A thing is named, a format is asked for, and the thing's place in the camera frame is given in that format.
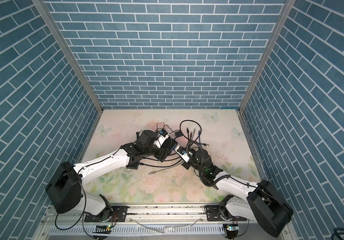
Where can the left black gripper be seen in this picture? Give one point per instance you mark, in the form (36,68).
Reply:
(162,154)

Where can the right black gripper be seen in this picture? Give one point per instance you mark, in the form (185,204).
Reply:
(186,166)

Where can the black network switch blue ports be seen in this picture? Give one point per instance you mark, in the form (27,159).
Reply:
(133,166)

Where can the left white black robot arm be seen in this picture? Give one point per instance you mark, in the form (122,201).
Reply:
(66,187)

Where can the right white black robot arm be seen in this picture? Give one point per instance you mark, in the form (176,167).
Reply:
(260,202)

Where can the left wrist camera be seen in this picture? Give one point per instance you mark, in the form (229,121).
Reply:
(161,137)

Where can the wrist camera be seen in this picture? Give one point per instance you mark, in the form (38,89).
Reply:
(183,153)
(161,137)

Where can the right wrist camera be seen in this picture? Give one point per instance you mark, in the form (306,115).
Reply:
(183,153)

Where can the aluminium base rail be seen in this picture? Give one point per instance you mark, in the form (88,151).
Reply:
(182,221)

